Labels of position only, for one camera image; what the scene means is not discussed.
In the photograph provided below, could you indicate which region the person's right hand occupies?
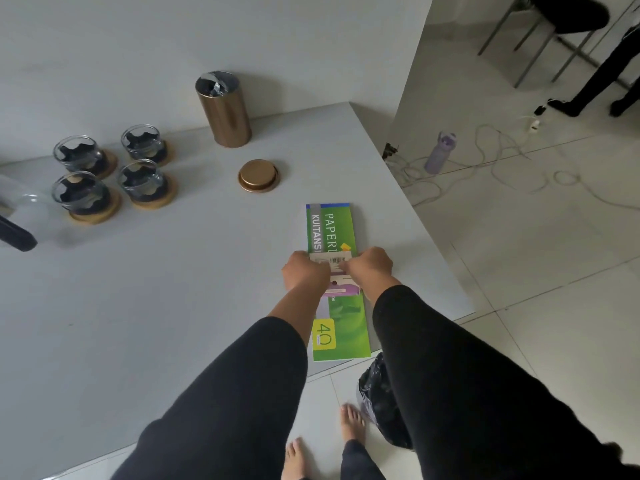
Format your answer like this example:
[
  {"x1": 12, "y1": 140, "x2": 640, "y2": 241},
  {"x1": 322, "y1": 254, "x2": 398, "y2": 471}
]
[{"x1": 340, "y1": 246, "x2": 397, "y2": 296}]

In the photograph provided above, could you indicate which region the person's left hand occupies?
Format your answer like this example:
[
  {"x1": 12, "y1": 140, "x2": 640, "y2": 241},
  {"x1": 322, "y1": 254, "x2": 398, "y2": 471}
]
[{"x1": 281, "y1": 251, "x2": 332, "y2": 295}]

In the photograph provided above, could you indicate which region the small white purple packet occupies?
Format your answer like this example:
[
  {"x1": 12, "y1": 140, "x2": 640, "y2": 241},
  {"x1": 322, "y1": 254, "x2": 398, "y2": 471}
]
[{"x1": 309, "y1": 251, "x2": 361, "y2": 299}]

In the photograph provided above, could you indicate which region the person's left forearm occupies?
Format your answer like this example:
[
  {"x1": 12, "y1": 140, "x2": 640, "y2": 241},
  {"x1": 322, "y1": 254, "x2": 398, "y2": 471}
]
[{"x1": 110, "y1": 287, "x2": 331, "y2": 480}]

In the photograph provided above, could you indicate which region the person's right forearm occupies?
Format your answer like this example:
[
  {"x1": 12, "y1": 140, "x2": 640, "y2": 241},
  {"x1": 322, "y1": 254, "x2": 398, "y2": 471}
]
[{"x1": 363, "y1": 277, "x2": 640, "y2": 480}]

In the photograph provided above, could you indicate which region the green receipt book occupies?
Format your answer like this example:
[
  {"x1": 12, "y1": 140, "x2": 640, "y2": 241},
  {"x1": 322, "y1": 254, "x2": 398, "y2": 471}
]
[{"x1": 305, "y1": 203, "x2": 372, "y2": 363}]

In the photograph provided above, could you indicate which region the copper canister lid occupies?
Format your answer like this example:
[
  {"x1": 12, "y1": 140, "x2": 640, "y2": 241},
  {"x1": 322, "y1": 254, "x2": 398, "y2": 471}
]
[{"x1": 238, "y1": 159, "x2": 280, "y2": 194}]

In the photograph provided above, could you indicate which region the black plastic bag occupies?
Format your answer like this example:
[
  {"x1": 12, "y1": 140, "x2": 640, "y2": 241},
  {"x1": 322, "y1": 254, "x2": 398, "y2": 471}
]
[{"x1": 357, "y1": 352, "x2": 414, "y2": 451}]

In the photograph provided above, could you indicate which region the purple water bottle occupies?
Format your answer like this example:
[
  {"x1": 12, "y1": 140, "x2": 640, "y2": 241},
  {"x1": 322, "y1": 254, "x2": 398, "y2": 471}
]
[{"x1": 424, "y1": 132, "x2": 458, "y2": 176}]

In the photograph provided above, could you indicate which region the person's right foot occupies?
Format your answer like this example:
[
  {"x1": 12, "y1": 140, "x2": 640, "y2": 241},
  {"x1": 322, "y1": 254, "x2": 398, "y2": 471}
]
[{"x1": 340, "y1": 404, "x2": 367, "y2": 445}]

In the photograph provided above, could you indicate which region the person's foot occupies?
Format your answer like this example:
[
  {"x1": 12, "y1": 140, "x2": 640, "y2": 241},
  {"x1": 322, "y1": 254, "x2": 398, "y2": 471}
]
[
  {"x1": 281, "y1": 438, "x2": 307, "y2": 480},
  {"x1": 340, "y1": 404, "x2": 367, "y2": 445}
]

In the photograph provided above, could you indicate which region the round cork coaster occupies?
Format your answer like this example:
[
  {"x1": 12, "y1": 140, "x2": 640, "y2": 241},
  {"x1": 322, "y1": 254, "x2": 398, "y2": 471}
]
[
  {"x1": 67, "y1": 187, "x2": 123, "y2": 226},
  {"x1": 65, "y1": 149, "x2": 119, "y2": 181},
  {"x1": 129, "y1": 173, "x2": 179, "y2": 211},
  {"x1": 129, "y1": 140, "x2": 174, "y2": 168}
]

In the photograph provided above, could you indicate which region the copper metal canister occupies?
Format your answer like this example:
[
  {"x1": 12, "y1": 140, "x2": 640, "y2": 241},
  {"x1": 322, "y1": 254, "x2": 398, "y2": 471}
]
[{"x1": 195, "y1": 71, "x2": 252, "y2": 148}]

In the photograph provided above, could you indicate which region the person's right leg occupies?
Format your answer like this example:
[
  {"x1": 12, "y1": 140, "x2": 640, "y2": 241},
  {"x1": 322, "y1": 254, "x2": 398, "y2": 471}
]
[{"x1": 341, "y1": 439, "x2": 387, "y2": 480}]

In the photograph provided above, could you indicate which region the person's leg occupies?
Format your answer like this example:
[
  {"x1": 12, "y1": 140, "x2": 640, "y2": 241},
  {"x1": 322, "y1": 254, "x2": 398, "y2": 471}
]
[
  {"x1": 609, "y1": 77, "x2": 640, "y2": 118},
  {"x1": 547, "y1": 25, "x2": 640, "y2": 118},
  {"x1": 341, "y1": 439, "x2": 387, "y2": 480}
]

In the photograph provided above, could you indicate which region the person's left foot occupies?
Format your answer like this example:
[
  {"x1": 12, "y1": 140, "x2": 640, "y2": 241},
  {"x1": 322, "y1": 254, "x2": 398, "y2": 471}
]
[{"x1": 281, "y1": 438, "x2": 307, "y2": 480}]

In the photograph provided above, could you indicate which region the glass cup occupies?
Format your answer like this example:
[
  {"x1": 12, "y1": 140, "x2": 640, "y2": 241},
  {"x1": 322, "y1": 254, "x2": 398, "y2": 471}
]
[
  {"x1": 51, "y1": 171, "x2": 112, "y2": 216},
  {"x1": 53, "y1": 135, "x2": 109, "y2": 175},
  {"x1": 118, "y1": 159, "x2": 169, "y2": 202},
  {"x1": 121, "y1": 125, "x2": 167, "y2": 163}
]

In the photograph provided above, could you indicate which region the silver foil bag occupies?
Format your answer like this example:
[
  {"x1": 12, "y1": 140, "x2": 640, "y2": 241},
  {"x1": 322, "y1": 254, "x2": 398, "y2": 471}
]
[{"x1": 202, "y1": 73, "x2": 236, "y2": 98}]

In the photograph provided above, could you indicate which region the black metal-legged chair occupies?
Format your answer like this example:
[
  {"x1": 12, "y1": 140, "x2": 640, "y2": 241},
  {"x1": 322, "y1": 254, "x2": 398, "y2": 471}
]
[{"x1": 477, "y1": 0, "x2": 612, "y2": 90}]

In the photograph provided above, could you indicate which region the white cable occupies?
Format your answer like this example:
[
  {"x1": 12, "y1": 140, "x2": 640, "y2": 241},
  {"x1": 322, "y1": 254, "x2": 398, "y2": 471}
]
[{"x1": 387, "y1": 115, "x2": 640, "y2": 212}]

